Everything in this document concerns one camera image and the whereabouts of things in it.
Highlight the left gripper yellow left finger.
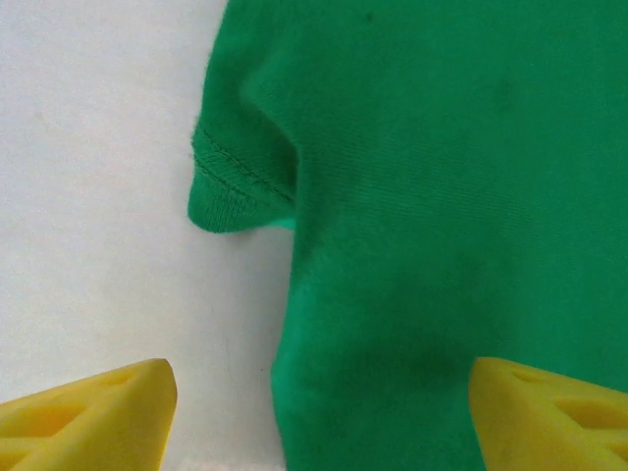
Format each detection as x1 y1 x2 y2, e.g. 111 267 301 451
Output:
0 357 179 471

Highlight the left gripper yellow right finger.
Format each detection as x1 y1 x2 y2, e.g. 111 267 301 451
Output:
468 356 628 471

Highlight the green t-shirt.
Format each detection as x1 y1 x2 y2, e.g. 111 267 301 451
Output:
185 0 628 471

